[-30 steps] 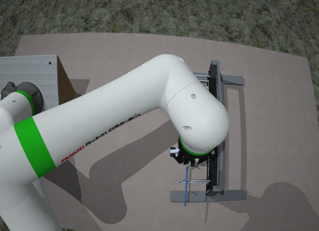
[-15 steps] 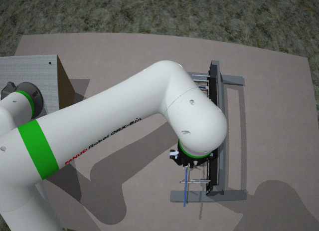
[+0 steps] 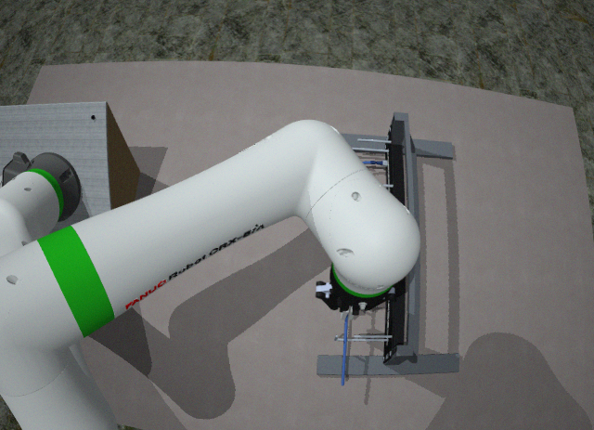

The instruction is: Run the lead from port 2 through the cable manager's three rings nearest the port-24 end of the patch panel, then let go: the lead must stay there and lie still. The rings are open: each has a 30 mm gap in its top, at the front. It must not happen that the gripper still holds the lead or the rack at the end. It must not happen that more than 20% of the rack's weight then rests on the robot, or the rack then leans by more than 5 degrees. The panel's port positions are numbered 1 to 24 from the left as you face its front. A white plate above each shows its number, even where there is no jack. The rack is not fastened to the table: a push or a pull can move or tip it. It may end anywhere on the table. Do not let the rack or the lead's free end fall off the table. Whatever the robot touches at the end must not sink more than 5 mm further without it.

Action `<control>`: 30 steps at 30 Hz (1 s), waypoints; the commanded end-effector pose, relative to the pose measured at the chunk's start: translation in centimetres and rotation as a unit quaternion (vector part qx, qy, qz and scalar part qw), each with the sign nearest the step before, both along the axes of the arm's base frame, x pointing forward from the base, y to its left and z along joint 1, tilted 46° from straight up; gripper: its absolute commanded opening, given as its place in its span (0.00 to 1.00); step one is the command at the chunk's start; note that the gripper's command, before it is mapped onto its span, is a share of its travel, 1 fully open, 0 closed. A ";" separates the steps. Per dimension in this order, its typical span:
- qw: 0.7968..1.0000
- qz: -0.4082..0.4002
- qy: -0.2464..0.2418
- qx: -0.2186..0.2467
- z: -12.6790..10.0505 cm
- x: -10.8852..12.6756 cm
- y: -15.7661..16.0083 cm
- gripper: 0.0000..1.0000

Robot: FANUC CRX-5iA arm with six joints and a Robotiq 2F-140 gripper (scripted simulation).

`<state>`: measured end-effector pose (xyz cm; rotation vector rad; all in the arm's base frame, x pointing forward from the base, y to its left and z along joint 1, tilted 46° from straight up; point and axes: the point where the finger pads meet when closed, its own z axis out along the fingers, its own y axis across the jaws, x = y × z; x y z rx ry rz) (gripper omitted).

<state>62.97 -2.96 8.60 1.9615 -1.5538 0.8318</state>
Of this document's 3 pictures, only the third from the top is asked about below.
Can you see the black and grey patch panel rack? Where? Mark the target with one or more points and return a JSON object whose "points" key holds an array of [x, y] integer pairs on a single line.
{"points": [[398, 361]]}

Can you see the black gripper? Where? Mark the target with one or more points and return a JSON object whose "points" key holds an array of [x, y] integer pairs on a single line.
{"points": [[324, 291]]}

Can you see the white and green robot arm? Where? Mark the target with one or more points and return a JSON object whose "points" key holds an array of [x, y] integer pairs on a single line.
{"points": [[61, 287]]}

